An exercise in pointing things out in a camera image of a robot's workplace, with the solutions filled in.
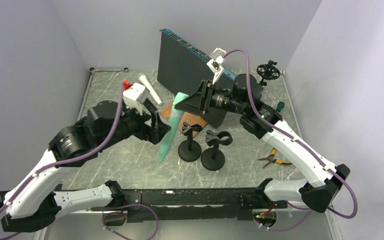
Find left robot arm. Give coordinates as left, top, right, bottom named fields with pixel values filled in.
left=0, top=100, right=171, bottom=233

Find black round-base mic stand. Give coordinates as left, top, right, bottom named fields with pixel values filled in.
left=177, top=121, right=203, bottom=163

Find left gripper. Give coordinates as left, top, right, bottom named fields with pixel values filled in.
left=98, top=100, right=171, bottom=151

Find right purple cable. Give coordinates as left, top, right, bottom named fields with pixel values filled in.
left=223, top=48, right=359, bottom=220

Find yellow-handled pliers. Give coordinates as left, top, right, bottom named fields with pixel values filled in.
left=258, top=147, right=293, bottom=168

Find silver wrench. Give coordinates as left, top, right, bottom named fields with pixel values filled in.
left=89, top=67, right=130, bottom=74

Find white microphone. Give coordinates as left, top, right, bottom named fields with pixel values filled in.
left=137, top=73, right=164, bottom=106

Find purple cable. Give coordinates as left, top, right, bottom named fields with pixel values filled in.
left=0, top=81, right=127, bottom=240
left=223, top=48, right=359, bottom=220

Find wooden board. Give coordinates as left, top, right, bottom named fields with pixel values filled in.
left=158, top=100, right=208, bottom=134

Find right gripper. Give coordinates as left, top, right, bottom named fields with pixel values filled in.
left=175, top=78, right=248, bottom=115

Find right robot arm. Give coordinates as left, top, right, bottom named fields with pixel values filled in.
left=174, top=74, right=351, bottom=213

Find black front frame rail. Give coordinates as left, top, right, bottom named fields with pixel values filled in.
left=92, top=187, right=287, bottom=223

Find black tripod shock-mount stand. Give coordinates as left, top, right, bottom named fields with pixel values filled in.
left=256, top=60, right=281, bottom=87

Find dark rack network switch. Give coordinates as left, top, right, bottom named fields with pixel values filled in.
left=156, top=28, right=246, bottom=129

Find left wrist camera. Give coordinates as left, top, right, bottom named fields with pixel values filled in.
left=122, top=79, right=149, bottom=115

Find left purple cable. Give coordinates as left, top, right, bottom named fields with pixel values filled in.
left=0, top=81, right=127, bottom=240

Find green-handled screwdriver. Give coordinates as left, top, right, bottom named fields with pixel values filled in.
left=276, top=101, right=285, bottom=113

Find mint green microphone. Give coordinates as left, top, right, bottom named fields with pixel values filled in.
left=157, top=92, right=189, bottom=164

